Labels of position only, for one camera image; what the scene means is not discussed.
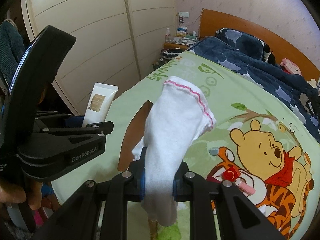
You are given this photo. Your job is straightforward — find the navy patterned pillow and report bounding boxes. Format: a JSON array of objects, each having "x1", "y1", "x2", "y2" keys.
[{"x1": 215, "y1": 28, "x2": 265, "y2": 60}]

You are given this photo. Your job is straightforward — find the green Winnie Pooh blanket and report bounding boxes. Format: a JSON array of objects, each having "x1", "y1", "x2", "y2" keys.
[{"x1": 52, "y1": 52, "x2": 319, "y2": 239}]

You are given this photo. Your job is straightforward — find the person left hand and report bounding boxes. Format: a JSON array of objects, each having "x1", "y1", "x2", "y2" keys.
[{"x1": 0, "y1": 181, "x2": 43, "y2": 210}]

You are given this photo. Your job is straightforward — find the white cream tube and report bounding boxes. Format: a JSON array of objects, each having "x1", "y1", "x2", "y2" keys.
[{"x1": 82, "y1": 83, "x2": 118, "y2": 127}]

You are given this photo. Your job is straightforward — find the black white knitted cloth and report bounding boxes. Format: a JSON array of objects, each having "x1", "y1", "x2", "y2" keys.
[{"x1": 161, "y1": 48, "x2": 184, "y2": 61}]

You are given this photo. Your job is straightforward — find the black white plush toy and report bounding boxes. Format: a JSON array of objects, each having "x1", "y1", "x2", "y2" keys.
[{"x1": 262, "y1": 44, "x2": 276, "y2": 66}]

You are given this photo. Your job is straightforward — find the small blue-grey block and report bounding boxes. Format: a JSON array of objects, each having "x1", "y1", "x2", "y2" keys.
[{"x1": 208, "y1": 147, "x2": 219, "y2": 156}]

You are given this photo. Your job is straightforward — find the pink hair comb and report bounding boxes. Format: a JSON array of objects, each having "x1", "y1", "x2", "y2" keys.
[{"x1": 235, "y1": 178, "x2": 255, "y2": 196}]

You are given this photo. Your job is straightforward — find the clear plastic bottle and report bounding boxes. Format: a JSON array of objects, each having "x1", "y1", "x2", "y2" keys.
[{"x1": 165, "y1": 28, "x2": 171, "y2": 43}]

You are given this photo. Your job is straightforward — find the wooden bedside table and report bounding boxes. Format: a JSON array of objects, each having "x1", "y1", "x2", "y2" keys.
[{"x1": 163, "y1": 43, "x2": 190, "y2": 51}]

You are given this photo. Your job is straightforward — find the brown cardboard box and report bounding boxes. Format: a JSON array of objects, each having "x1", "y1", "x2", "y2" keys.
[{"x1": 117, "y1": 100, "x2": 153, "y2": 172}]

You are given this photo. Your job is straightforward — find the orange wooden headboard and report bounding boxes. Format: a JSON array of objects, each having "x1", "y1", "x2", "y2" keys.
[{"x1": 199, "y1": 9, "x2": 319, "y2": 80}]

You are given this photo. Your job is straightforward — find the cream wardrobe doors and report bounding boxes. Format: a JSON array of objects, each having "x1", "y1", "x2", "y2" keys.
[{"x1": 21, "y1": 0, "x2": 176, "y2": 115}]

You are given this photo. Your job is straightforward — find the red cube box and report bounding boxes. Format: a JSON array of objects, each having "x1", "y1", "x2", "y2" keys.
[{"x1": 221, "y1": 166, "x2": 241, "y2": 183}]

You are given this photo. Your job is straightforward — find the pink plush toy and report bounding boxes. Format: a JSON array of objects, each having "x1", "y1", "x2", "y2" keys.
[{"x1": 280, "y1": 59, "x2": 302, "y2": 75}]

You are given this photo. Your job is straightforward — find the navy patterned duvet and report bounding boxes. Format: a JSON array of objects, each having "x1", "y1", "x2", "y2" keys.
[{"x1": 189, "y1": 37, "x2": 319, "y2": 141}]

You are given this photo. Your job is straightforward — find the white cotton glove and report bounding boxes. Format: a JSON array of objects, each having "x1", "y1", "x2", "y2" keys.
[{"x1": 132, "y1": 76, "x2": 216, "y2": 226}]

